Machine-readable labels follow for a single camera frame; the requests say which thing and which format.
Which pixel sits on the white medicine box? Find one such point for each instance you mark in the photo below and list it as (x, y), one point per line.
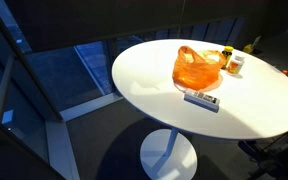
(201, 99)

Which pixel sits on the orange plastic bag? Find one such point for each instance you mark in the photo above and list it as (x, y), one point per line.
(194, 71)

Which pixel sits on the brown bottle yellow cap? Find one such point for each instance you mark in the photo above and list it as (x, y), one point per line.
(227, 56)

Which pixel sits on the white bottle orange label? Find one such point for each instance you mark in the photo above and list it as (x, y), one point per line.
(235, 65)

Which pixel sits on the yellow background object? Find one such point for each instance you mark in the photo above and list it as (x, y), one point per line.
(248, 48)

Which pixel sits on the small orange object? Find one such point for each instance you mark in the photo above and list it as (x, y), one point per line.
(285, 71)

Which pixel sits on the white table pedestal base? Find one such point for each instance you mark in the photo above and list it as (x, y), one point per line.
(169, 156)

